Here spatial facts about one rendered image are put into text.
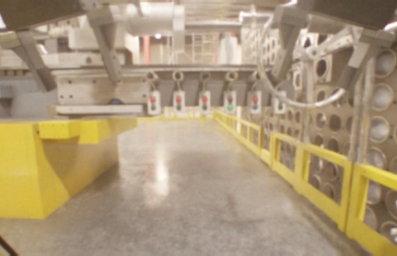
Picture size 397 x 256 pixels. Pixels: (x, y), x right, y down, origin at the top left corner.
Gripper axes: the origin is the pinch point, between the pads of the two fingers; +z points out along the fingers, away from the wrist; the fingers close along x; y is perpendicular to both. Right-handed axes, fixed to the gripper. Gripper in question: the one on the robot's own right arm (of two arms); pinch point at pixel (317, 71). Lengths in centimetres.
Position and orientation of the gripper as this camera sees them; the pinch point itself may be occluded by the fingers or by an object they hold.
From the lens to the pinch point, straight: 40.5
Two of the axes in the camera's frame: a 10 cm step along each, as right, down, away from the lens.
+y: 0.8, 5.1, -8.6
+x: 9.8, 1.1, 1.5
